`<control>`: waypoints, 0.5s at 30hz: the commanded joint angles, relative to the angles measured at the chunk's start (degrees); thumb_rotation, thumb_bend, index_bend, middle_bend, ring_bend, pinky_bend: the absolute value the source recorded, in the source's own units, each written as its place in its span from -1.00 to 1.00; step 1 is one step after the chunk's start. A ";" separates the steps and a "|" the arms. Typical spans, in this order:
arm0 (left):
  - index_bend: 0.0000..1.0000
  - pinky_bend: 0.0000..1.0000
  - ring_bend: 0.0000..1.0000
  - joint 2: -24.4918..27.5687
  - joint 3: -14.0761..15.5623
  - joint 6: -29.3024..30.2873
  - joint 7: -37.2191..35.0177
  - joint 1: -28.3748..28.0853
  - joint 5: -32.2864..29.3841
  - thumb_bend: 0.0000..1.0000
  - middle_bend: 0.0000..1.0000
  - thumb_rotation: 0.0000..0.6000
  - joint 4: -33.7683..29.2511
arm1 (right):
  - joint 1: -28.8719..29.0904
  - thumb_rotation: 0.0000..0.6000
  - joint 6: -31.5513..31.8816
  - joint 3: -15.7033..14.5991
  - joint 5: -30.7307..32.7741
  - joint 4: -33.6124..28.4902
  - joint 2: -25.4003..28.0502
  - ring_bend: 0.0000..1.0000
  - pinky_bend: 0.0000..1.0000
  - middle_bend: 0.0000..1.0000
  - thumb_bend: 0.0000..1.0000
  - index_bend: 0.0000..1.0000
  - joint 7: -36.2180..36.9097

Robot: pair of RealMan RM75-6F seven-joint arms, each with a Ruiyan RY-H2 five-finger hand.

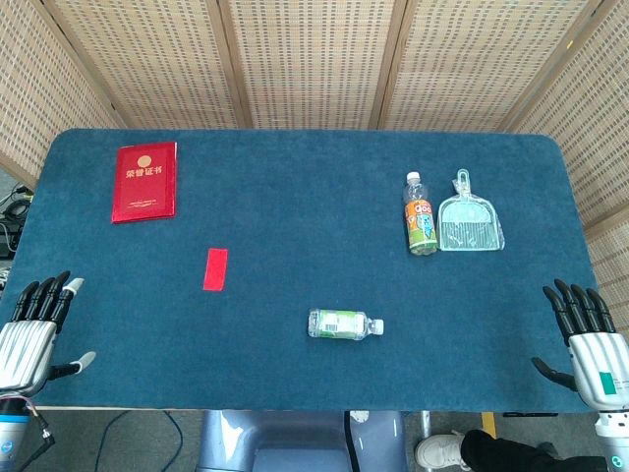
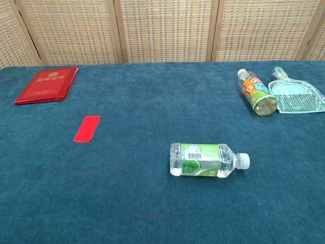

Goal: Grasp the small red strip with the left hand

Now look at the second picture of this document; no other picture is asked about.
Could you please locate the red plastic piece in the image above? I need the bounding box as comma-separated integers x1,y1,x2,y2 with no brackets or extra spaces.
73,115,102,143

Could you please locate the blue table cloth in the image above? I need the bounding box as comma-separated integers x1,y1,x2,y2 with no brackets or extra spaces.
0,59,325,244

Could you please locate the pale green plastic dustpan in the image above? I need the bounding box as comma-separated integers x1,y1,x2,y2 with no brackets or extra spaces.
268,66,325,114

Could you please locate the red certificate booklet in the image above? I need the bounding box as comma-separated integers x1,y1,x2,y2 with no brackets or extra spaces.
14,67,79,106

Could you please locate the orange cartoon-label drink bottle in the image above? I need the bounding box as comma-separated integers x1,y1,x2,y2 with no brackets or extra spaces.
237,69,277,116

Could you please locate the woven wooden folding screen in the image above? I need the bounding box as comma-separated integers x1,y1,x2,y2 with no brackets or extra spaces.
0,0,325,70

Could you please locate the clear green-label water bottle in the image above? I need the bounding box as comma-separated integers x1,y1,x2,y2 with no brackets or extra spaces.
169,142,251,178

